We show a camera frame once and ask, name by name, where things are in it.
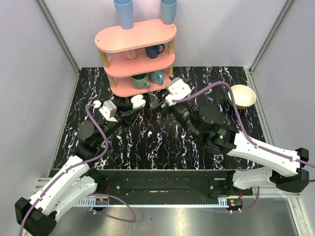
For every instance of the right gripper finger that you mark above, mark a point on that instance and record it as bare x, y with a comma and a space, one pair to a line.
153, 101
156, 108

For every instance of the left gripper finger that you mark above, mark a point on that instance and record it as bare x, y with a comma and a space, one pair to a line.
125, 107
131, 116

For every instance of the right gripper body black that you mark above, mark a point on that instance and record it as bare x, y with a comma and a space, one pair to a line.
161, 101

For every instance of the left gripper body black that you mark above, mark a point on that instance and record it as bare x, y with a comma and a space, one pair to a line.
120, 116

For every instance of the white earbud charging case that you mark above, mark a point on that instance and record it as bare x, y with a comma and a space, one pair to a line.
138, 101

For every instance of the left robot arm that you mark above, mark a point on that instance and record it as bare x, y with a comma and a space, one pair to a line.
77, 179

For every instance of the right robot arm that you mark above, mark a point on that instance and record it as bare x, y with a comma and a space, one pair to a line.
281, 168

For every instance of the light blue butterfly mug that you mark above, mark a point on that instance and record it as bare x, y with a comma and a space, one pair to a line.
156, 77

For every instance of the green ceramic mug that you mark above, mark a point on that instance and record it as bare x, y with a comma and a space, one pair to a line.
140, 81

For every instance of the dark blue mug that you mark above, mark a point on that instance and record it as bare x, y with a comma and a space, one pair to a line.
153, 52

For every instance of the pink mug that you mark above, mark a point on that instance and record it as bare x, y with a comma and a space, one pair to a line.
131, 54

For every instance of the pink three-tier shelf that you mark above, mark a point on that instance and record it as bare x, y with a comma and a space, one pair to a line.
113, 42

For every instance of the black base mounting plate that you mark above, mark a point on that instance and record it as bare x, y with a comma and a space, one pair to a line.
170, 188

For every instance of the cream bowl green outside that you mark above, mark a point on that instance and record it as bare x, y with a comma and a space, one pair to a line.
244, 96

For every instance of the right light blue cup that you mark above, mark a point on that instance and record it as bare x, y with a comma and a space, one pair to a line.
168, 11

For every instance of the light blue cup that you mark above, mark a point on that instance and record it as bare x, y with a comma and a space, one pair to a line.
168, 11
124, 9

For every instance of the left light blue cup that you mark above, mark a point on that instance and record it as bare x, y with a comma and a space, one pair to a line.
124, 9

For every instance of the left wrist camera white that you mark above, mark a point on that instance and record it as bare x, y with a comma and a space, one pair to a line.
107, 108

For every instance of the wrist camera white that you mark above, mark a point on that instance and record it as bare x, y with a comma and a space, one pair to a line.
177, 90
107, 108

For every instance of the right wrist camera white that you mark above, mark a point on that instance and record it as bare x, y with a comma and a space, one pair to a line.
177, 90

